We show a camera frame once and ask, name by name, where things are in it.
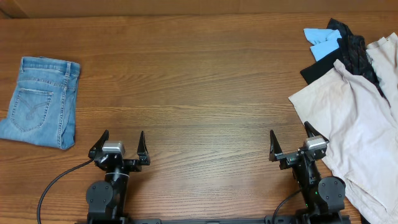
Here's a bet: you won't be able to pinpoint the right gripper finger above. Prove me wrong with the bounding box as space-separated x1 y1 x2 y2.
304 121 329 142
269 130 283 162

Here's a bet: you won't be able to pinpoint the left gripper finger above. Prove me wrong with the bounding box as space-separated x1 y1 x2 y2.
88 129 109 159
137 131 150 166

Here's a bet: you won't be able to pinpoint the beige khaki shorts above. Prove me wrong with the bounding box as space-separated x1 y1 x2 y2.
289 33 397 223

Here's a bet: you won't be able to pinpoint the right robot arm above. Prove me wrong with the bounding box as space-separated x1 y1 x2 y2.
264 121 351 224

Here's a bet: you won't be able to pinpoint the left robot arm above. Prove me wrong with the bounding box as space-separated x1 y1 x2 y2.
86 130 150 223

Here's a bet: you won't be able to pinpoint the folded blue denim jeans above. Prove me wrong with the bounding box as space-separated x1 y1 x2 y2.
1 57 81 150

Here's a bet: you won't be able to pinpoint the black patterned garment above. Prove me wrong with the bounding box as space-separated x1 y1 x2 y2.
300 18 384 96

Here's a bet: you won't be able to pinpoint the light blue garment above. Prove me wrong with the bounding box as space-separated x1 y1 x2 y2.
303 28 341 62

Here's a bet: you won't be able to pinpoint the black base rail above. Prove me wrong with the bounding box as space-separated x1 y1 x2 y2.
76 214 351 224

